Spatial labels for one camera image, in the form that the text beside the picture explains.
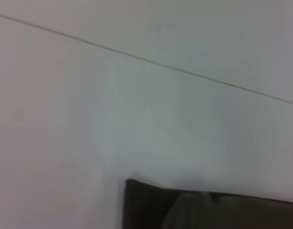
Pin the dark green printed t-shirt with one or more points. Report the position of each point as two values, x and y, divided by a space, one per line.
208 210

